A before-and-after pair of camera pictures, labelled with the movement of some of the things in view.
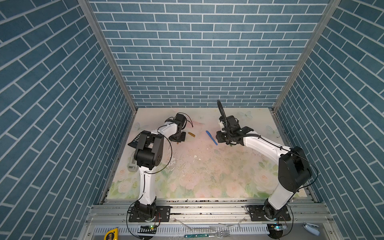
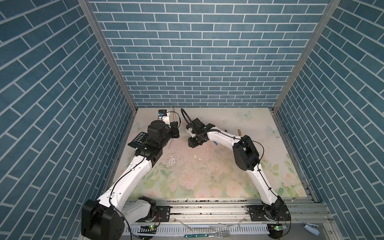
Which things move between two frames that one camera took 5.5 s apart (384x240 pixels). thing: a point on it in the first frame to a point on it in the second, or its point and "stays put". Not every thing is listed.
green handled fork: (220, 235) stays put
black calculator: (134, 143) stays put
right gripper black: (218, 136) to (191, 143)
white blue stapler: (312, 228) stays put
